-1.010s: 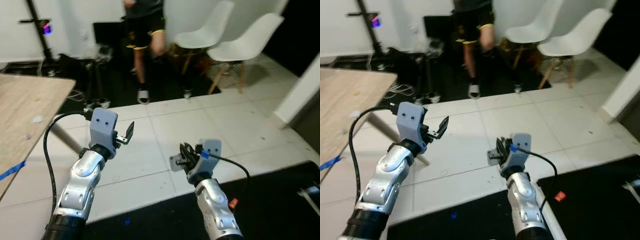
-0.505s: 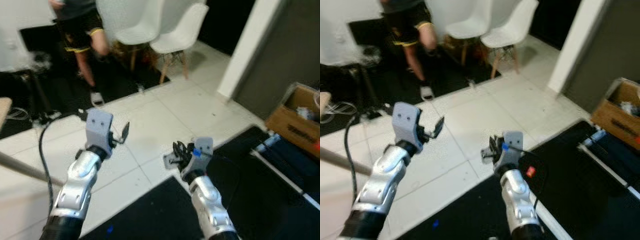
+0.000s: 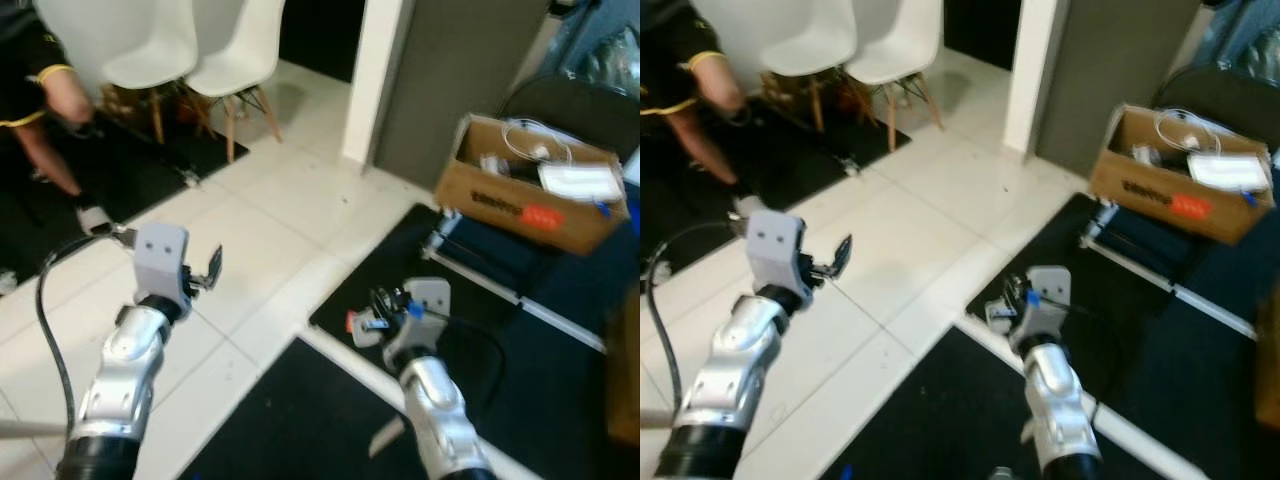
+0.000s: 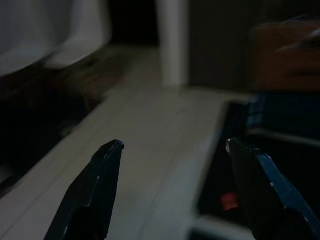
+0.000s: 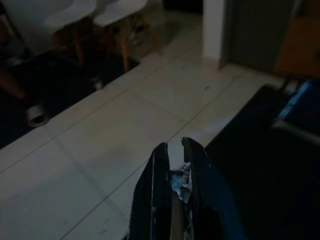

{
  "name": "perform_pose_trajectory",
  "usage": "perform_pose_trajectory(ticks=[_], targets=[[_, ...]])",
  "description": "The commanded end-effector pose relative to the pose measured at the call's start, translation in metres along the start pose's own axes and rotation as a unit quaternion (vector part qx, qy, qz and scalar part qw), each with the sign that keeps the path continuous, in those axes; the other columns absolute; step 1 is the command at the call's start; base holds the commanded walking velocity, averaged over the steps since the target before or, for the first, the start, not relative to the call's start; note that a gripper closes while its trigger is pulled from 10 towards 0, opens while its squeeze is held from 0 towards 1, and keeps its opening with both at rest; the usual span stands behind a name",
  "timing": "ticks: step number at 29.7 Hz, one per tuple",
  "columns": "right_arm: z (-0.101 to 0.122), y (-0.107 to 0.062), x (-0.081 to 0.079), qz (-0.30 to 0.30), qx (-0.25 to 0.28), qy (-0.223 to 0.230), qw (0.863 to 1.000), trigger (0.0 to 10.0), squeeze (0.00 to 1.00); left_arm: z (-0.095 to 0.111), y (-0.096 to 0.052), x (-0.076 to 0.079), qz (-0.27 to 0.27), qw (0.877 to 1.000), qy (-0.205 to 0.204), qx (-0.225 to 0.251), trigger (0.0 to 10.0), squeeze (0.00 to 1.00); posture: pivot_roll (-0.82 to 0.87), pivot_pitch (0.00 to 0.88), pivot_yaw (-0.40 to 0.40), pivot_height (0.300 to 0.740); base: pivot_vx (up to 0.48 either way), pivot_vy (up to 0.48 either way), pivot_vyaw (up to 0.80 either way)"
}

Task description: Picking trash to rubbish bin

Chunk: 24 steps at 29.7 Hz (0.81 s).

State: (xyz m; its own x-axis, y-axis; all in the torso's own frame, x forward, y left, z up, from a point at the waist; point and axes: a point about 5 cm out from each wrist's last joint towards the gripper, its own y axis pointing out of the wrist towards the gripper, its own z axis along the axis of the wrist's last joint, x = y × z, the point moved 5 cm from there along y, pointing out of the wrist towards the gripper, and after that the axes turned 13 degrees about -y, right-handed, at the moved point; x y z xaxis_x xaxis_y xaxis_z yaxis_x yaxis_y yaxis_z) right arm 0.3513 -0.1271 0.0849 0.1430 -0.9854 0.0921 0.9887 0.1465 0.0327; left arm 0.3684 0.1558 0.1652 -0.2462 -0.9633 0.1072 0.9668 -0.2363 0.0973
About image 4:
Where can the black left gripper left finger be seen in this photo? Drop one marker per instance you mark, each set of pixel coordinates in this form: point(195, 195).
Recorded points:
point(95, 190)

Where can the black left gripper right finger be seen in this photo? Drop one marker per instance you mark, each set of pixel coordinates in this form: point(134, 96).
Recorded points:
point(265, 195)

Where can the small red item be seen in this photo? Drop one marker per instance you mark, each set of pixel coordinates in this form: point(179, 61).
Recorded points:
point(228, 200)

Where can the brown cardboard box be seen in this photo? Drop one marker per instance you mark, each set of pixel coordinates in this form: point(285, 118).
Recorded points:
point(285, 60)

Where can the white post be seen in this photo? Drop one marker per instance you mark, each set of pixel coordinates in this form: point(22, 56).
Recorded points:
point(172, 42)

